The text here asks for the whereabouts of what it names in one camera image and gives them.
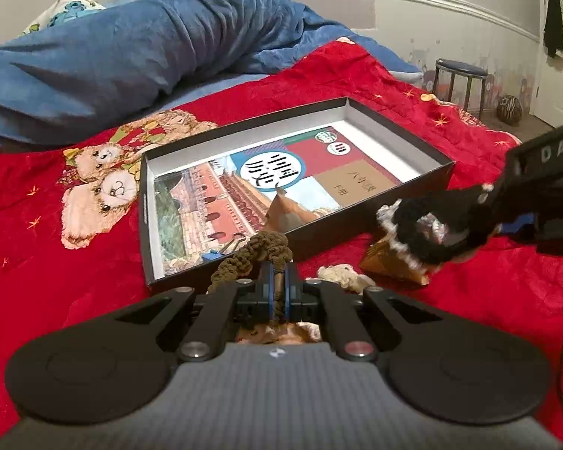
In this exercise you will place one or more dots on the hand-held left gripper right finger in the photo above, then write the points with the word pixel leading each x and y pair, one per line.
pixel 288 290

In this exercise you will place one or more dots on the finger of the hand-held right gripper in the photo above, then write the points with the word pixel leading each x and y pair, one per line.
pixel 521 226
pixel 501 197

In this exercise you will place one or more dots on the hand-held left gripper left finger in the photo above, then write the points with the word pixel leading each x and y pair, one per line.
pixel 274 290

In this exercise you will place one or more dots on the brown crochet scrunchie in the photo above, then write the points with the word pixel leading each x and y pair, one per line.
pixel 262 246

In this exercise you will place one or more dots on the cream crochet scrunchie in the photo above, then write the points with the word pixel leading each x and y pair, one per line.
pixel 342 274

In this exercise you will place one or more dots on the shallow black cardboard box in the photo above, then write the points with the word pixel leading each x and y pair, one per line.
pixel 347 225

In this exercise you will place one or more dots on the brown snack packet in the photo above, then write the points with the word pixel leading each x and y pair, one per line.
pixel 384 262

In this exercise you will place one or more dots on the brown furry item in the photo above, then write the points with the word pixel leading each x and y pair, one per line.
pixel 272 333

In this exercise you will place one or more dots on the blue binder clip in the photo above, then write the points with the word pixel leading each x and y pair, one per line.
pixel 213 257

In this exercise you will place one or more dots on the dark striped ball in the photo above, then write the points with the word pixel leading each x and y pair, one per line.
pixel 509 109

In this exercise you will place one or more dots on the colourful textbook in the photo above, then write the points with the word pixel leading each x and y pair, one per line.
pixel 262 173

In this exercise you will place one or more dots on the round metal stool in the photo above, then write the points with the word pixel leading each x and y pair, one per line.
pixel 460 68

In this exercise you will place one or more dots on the light blue bed sheet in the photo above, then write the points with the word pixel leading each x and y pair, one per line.
pixel 201 98

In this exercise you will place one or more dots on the red bear printed blanket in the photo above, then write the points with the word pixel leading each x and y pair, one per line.
pixel 51 267

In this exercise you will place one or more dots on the blue plush blanket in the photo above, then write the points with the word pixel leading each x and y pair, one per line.
pixel 122 56

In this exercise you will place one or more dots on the floral pillow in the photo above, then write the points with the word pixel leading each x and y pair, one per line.
pixel 70 7

